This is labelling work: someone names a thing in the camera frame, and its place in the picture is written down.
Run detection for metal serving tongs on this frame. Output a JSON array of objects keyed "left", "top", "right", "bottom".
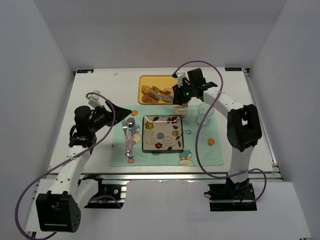
[{"left": 152, "top": 86, "right": 161, "bottom": 98}]

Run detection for striped bread roll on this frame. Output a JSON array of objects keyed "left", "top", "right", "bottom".
[{"left": 141, "top": 85, "right": 158, "bottom": 99}]

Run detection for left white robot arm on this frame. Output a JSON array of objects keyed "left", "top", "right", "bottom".
[{"left": 35, "top": 102, "right": 132, "bottom": 233}]

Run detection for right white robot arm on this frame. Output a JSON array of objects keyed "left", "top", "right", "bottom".
[{"left": 172, "top": 68, "right": 262, "bottom": 193}]

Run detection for reddish brown bread piece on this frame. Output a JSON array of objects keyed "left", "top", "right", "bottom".
[{"left": 141, "top": 94, "right": 159, "bottom": 104}]

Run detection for sugared orange donut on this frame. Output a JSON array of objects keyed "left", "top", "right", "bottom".
[{"left": 160, "top": 87, "right": 174, "bottom": 103}]

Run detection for yellow plastic tray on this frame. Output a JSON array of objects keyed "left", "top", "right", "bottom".
[{"left": 137, "top": 75, "right": 177, "bottom": 105}]

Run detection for green cartoon placemat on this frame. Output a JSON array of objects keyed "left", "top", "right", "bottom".
[{"left": 107, "top": 105, "right": 224, "bottom": 167}]

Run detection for clear drinking glass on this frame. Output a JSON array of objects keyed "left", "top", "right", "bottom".
[{"left": 197, "top": 103, "right": 214, "bottom": 125}]

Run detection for square floral ceramic plate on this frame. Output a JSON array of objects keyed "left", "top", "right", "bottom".
[{"left": 142, "top": 115, "right": 184, "bottom": 153}]

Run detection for fork with pink handle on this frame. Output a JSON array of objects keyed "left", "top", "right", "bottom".
[{"left": 121, "top": 119, "right": 130, "bottom": 157}]

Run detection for spoon with pink handle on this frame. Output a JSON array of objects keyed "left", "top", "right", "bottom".
[{"left": 126, "top": 117, "right": 135, "bottom": 158}]

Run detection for knife with pink handle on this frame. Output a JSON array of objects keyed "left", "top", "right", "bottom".
[{"left": 129, "top": 118, "right": 136, "bottom": 151}]

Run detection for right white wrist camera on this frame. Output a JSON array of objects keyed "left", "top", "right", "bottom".
[{"left": 172, "top": 70, "right": 187, "bottom": 88}]

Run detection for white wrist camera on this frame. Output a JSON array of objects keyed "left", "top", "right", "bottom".
[
  {"left": 86, "top": 90, "right": 102, "bottom": 108},
  {"left": 172, "top": 70, "right": 187, "bottom": 88}
]

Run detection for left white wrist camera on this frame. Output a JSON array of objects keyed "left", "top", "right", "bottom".
[{"left": 86, "top": 90, "right": 102, "bottom": 108}]

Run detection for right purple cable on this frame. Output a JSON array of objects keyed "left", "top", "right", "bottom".
[{"left": 173, "top": 60, "right": 268, "bottom": 205}]

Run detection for purple cable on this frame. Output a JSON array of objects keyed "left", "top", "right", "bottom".
[
  {"left": 173, "top": 60, "right": 268, "bottom": 205},
  {"left": 14, "top": 91, "right": 117, "bottom": 240}
]

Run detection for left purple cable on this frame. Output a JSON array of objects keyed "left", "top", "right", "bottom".
[{"left": 14, "top": 91, "right": 117, "bottom": 240}]

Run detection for aluminium table front rail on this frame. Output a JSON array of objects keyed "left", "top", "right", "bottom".
[{"left": 79, "top": 173, "right": 224, "bottom": 180}]

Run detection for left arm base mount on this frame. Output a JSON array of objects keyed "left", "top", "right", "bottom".
[{"left": 78, "top": 174, "right": 127, "bottom": 209}]

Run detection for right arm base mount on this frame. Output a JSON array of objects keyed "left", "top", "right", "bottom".
[{"left": 204, "top": 183, "right": 258, "bottom": 212}]

